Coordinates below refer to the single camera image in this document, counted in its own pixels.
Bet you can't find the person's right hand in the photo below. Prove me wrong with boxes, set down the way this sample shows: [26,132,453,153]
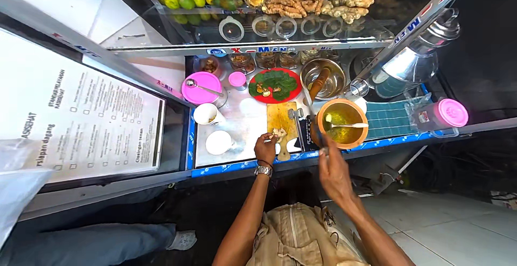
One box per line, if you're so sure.
[318,133,354,206]

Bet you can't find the person's left hand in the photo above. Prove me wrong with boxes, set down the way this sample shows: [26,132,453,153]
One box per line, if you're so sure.
[254,133,280,169]

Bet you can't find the beige peeled ginger piece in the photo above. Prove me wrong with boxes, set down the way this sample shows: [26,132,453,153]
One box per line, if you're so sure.
[270,127,287,144]

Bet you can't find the metal knife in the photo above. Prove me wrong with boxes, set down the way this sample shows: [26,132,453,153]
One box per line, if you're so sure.
[303,87,329,155]

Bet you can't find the person's right forearm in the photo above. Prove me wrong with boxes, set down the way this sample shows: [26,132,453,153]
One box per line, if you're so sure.
[338,193,416,266]

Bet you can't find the person's left forearm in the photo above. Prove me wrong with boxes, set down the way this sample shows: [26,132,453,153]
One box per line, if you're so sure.
[212,165,273,266]

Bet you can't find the wooden mortar with green liquid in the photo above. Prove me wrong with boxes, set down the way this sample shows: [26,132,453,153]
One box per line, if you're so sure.
[310,98,369,150]

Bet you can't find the yellow wooden cutting board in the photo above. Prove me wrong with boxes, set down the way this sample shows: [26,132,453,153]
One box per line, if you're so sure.
[267,101,299,162]

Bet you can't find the black printed cloth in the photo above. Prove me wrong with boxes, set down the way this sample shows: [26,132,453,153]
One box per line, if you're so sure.
[294,114,320,152]

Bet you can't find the metal meat mallet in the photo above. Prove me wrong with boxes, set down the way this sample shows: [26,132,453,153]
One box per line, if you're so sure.
[288,108,306,153]

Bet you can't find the red oval plate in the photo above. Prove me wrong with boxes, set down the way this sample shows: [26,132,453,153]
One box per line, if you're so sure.
[248,68,302,104]

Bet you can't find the small brown spice pieces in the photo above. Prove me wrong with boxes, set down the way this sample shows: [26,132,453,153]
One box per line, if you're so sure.
[256,82,282,97]

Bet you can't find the white cup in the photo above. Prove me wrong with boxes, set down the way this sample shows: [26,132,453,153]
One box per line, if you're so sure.
[193,103,226,126]
[205,131,235,156]

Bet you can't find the pile of green leaves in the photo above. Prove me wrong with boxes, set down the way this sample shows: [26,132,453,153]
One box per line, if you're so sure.
[249,70,298,101]

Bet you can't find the green striped cloth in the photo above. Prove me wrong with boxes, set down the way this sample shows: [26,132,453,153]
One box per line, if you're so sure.
[365,96,432,138]

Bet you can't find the small metal cup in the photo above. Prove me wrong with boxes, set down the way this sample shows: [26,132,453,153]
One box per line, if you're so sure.
[344,78,370,101]

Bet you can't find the small pink-lidded jar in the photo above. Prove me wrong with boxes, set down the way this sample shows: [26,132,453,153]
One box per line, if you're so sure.
[228,71,248,92]

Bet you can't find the brown wooden pestle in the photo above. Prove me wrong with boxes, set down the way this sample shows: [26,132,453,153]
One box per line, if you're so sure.
[308,67,331,101]

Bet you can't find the stainless steel bowl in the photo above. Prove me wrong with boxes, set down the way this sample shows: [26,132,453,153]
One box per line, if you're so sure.
[300,58,346,100]

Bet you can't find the glass jar with spices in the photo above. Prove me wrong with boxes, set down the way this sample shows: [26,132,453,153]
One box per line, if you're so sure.
[275,16,300,70]
[322,17,343,65]
[300,15,322,65]
[218,16,256,75]
[252,15,278,70]

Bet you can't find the large pink-lidded container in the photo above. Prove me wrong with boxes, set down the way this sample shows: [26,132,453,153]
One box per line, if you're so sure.
[181,71,228,108]

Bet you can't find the person's body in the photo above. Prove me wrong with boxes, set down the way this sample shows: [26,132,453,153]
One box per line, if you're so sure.
[246,202,371,266]

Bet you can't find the clear container of brown chunks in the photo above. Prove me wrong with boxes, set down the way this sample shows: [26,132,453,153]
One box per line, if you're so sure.
[194,54,225,79]

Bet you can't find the metal spoon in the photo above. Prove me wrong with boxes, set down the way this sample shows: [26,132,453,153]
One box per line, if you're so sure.
[184,78,224,97]

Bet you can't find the glass and metal food cart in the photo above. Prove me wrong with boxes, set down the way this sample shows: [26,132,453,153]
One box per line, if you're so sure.
[0,0,517,222]

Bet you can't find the large silver kettle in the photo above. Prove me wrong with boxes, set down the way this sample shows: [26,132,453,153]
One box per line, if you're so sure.
[372,8,461,91]

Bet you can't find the pink-lidded clear pitcher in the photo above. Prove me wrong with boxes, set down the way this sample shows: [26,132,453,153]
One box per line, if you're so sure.
[405,96,469,139]

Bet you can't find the pile of ginger roots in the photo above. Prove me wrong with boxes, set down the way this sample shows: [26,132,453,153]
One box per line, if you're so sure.
[263,0,375,24]

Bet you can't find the white printed sign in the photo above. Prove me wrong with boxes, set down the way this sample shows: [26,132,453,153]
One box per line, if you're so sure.
[0,28,166,184]

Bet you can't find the white plastic bag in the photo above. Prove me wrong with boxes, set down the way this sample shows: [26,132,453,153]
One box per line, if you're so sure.
[0,139,54,252]

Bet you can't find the grey dustpan with white handle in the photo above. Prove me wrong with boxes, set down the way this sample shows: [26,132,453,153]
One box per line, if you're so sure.
[370,145,428,195]

